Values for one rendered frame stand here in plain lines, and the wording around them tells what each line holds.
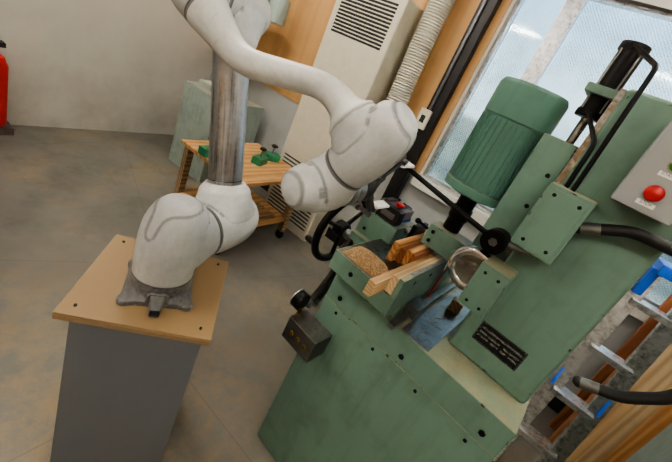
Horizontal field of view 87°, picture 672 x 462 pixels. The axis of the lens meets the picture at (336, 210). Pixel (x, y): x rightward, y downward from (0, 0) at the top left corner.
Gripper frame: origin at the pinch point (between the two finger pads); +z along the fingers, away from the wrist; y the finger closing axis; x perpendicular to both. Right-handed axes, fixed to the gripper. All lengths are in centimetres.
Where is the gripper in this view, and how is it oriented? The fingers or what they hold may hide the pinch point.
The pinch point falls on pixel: (395, 184)
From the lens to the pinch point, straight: 101.9
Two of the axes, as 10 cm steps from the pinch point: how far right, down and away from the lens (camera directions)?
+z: 6.3, -0.7, 7.8
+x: -6.5, -6.1, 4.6
